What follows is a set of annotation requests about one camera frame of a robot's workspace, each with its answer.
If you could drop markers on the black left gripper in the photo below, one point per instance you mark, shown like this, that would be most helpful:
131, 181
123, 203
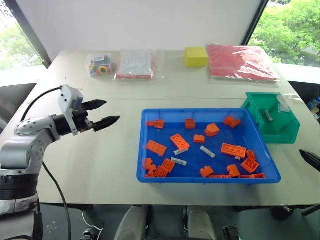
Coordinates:
82, 120

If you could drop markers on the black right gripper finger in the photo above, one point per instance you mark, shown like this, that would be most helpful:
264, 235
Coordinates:
312, 158

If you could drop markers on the yellow sponge block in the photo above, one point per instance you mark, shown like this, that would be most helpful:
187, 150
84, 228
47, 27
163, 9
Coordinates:
196, 57

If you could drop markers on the green plastic bin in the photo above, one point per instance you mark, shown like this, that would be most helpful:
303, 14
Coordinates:
280, 130

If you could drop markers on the bag of colourful toy parts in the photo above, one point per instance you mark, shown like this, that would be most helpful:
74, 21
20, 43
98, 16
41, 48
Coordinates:
99, 65

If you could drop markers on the clear label on bin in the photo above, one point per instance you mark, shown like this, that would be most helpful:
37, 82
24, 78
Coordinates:
283, 105

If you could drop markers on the red-edged card pack in plastic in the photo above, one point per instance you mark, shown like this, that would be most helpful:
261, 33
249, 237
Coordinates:
136, 63

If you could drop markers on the orange square plastic brick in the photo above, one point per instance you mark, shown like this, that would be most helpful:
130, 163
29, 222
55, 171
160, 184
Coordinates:
190, 124

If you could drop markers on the orange plastic strip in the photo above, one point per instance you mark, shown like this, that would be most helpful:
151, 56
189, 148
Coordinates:
220, 176

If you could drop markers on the blue plastic tray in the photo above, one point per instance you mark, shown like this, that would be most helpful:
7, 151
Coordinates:
195, 160

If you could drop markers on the white small bricks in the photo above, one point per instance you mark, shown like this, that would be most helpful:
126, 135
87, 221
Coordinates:
207, 151

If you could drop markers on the pale rounded robot leg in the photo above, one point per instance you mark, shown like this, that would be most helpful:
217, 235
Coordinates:
200, 222
132, 222

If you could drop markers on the red paper pack in plastic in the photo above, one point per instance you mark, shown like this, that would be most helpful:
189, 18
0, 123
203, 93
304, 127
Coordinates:
240, 62

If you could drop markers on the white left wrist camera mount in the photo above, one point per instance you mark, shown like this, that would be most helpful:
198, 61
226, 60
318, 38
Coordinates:
67, 96

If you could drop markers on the black window frame bar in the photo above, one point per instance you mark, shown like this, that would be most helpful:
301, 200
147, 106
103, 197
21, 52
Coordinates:
27, 32
256, 21

